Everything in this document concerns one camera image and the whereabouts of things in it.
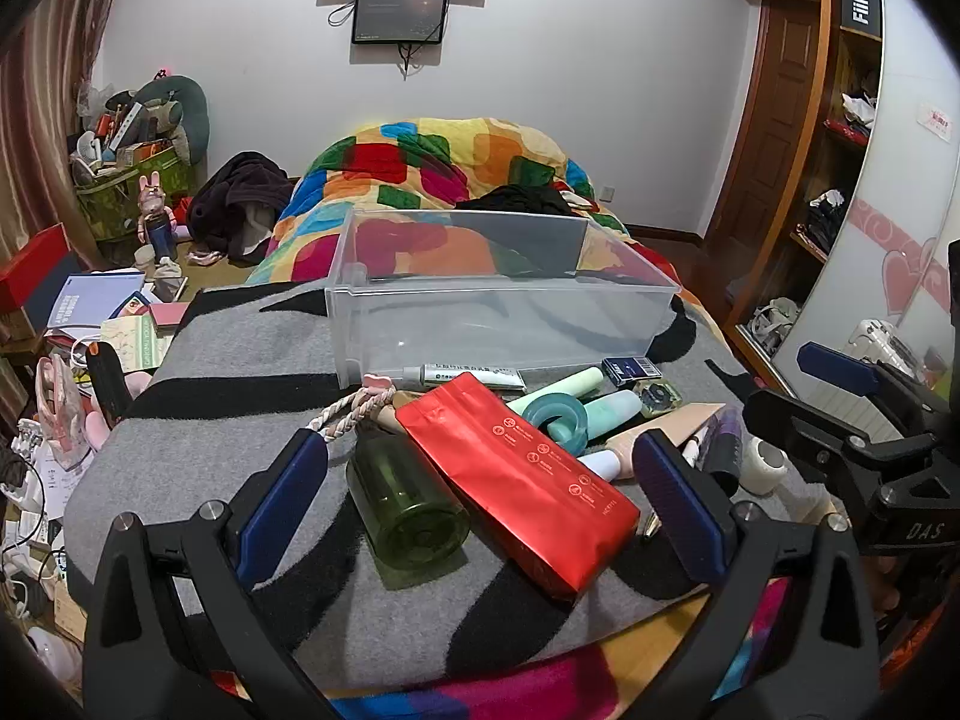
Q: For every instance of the white pen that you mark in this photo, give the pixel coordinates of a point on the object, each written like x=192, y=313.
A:
x=696, y=444

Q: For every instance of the red box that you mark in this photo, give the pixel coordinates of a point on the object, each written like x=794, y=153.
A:
x=34, y=270

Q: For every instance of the green glass bottle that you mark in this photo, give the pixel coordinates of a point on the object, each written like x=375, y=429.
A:
x=405, y=502

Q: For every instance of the dark purple clothing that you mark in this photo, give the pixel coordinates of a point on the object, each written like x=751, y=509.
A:
x=232, y=202

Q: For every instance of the pink book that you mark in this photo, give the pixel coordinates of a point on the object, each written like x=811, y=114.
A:
x=169, y=315

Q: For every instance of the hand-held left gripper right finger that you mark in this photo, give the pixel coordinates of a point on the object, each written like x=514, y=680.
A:
x=682, y=510

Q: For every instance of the small white bottle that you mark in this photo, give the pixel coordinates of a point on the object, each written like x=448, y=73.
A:
x=600, y=465

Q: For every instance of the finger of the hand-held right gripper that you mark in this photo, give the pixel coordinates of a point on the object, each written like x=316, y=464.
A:
x=836, y=369
x=802, y=420

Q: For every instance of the wooden wardrobe shelves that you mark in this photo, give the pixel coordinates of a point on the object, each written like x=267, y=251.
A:
x=840, y=165

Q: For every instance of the person's right hand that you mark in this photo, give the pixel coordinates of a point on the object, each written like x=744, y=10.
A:
x=885, y=581

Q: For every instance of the clear plastic storage bin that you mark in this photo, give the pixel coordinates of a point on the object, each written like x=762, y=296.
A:
x=487, y=315

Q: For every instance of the green bag of clutter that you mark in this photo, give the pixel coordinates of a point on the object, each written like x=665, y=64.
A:
x=127, y=195

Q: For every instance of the small wall monitor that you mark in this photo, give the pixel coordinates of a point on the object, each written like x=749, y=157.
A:
x=400, y=15

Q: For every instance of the mint green tube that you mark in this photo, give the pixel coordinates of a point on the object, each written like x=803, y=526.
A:
x=570, y=386

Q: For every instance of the brown curtain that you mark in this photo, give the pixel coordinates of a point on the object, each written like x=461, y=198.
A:
x=45, y=127

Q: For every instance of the white tape roll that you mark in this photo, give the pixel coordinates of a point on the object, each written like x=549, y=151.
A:
x=761, y=465

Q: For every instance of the colourful printed bedsheet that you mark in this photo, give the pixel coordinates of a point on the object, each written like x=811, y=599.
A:
x=525, y=682

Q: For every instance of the black printed box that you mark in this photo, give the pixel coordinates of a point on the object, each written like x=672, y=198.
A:
x=861, y=6

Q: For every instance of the colourful patchwork quilt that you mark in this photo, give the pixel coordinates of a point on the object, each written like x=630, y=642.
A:
x=420, y=165

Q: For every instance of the dark blue bottle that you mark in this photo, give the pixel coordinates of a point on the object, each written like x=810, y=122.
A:
x=160, y=236

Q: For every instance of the green white booklet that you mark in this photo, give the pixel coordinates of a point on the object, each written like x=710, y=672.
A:
x=135, y=345

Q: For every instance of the white ointment tube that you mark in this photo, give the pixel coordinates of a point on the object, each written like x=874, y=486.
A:
x=465, y=375

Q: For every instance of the red foil bag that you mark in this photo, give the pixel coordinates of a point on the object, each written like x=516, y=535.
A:
x=517, y=480

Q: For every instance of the grey neck pillow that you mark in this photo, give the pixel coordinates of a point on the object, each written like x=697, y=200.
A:
x=191, y=101

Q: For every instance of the small hexagonal jar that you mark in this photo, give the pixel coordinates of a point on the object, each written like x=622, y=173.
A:
x=658, y=397

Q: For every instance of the pink bunny toy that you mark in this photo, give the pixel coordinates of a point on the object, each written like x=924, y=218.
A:
x=154, y=199

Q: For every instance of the beige cosmetic tube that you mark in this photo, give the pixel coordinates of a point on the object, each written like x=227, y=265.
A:
x=690, y=420

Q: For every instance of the black clothing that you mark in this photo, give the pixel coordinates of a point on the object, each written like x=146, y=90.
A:
x=517, y=199

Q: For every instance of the blue notebook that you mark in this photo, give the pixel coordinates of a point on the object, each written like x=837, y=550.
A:
x=94, y=300

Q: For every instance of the grey black striped blanket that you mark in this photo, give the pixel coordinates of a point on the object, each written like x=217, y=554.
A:
x=225, y=405

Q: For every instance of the blue card box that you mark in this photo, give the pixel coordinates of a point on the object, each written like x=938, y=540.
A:
x=631, y=369

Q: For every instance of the brown wooden door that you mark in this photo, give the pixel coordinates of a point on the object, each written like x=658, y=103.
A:
x=772, y=112

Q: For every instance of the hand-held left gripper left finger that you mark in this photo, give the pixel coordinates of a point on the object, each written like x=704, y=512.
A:
x=285, y=495

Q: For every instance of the pink plastic holder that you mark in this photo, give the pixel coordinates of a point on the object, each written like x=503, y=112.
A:
x=64, y=412

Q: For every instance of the white sliding door with hearts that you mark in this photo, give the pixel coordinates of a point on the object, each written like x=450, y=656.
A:
x=900, y=202

